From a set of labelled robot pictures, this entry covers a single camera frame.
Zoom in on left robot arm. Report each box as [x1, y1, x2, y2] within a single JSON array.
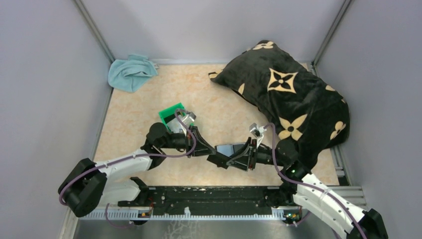
[[58, 122, 216, 217]]

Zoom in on white gold VIP card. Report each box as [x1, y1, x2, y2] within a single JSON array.
[[166, 116, 186, 134]]

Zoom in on green plastic bin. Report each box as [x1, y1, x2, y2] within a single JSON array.
[[159, 103, 195, 135]]

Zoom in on black card holder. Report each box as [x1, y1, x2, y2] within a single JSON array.
[[207, 143, 247, 170]]

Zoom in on black floral pillow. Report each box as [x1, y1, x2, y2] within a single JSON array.
[[208, 40, 350, 169]]

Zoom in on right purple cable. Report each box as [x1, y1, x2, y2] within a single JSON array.
[[262, 122, 370, 239]]

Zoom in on light blue cloth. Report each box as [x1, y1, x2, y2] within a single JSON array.
[[107, 54, 159, 93]]

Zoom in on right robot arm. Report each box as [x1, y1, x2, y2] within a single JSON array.
[[216, 138, 388, 239]]

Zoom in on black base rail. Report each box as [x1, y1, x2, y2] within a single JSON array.
[[118, 186, 296, 216]]

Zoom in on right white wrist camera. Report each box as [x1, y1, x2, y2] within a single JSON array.
[[249, 123, 266, 146]]

